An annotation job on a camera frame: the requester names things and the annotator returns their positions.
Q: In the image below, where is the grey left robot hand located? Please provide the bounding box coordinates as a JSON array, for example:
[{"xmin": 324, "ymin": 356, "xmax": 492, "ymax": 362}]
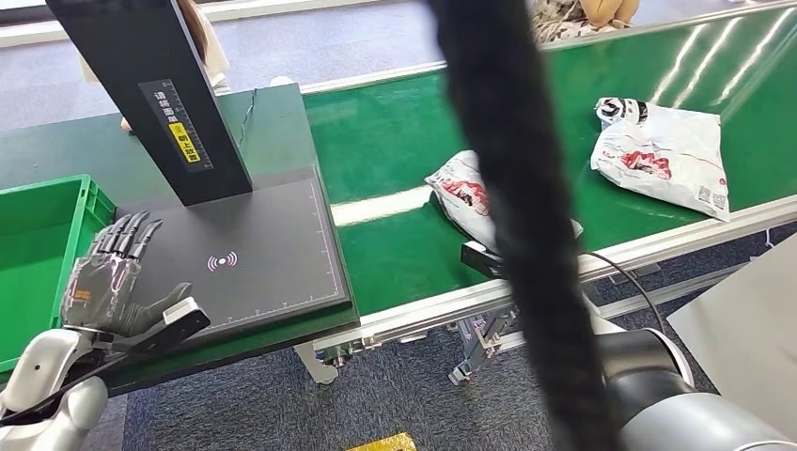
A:
[{"xmin": 60, "ymin": 211, "xmax": 195, "ymax": 340}]

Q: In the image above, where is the white red-print mailer package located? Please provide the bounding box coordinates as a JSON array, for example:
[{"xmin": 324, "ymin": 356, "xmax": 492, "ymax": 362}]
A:
[
  {"xmin": 425, "ymin": 148, "xmax": 585, "ymax": 257},
  {"xmin": 589, "ymin": 96, "xmax": 731, "ymax": 224}
]

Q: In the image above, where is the green plastic delivery crate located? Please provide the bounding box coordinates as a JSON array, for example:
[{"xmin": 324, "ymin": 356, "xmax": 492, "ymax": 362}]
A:
[{"xmin": 0, "ymin": 175, "xmax": 117, "ymax": 375}]

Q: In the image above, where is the black inbound scanner machine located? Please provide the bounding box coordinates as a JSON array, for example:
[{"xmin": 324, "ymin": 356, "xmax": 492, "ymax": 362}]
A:
[{"xmin": 46, "ymin": 0, "xmax": 354, "ymax": 350}]

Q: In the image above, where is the person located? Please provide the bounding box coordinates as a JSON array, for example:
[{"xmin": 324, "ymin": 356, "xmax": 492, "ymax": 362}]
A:
[
  {"xmin": 529, "ymin": 0, "xmax": 643, "ymax": 45},
  {"xmin": 77, "ymin": 0, "xmax": 231, "ymax": 133}
]

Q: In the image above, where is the yellow patterned object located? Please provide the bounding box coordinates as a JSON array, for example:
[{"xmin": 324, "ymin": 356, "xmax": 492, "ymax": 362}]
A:
[{"xmin": 345, "ymin": 432, "xmax": 418, "ymax": 451}]

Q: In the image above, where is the pale grey panel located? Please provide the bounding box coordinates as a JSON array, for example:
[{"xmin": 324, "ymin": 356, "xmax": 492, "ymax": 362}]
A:
[{"xmin": 665, "ymin": 233, "xmax": 797, "ymax": 440}]

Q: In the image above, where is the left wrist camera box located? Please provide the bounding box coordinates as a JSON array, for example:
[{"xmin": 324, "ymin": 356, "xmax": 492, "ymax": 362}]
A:
[{"xmin": 131, "ymin": 297, "xmax": 211, "ymax": 356}]

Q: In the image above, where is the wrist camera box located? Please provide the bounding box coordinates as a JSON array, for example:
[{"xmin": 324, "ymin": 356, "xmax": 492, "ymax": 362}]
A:
[
  {"xmin": 461, "ymin": 241, "xmax": 508, "ymax": 279},
  {"xmin": 131, "ymin": 297, "xmax": 211, "ymax": 356}
]

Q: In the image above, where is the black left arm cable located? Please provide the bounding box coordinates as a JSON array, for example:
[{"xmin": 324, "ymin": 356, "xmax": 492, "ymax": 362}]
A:
[{"xmin": 0, "ymin": 351, "xmax": 135, "ymax": 428}]

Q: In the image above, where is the thin dark table cable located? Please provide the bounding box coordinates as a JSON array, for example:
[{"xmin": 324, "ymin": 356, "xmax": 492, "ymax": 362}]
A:
[{"xmin": 236, "ymin": 88, "xmax": 258, "ymax": 150}]

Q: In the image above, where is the green conveyor belt aluminium frame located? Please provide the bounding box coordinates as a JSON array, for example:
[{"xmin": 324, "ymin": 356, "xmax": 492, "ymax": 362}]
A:
[{"xmin": 298, "ymin": 0, "xmax": 797, "ymax": 387}]

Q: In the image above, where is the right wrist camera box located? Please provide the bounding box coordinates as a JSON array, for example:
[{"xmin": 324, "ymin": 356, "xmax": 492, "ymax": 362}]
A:
[{"xmin": 461, "ymin": 241, "xmax": 508, "ymax": 279}]

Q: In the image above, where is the black fuzzy cable sleeve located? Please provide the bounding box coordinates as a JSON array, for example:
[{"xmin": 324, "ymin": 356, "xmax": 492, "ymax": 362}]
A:
[{"xmin": 426, "ymin": 0, "xmax": 624, "ymax": 451}]

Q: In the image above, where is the thin black cable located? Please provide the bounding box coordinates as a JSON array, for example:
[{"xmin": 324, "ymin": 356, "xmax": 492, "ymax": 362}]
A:
[{"xmin": 579, "ymin": 250, "xmax": 668, "ymax": 337}]

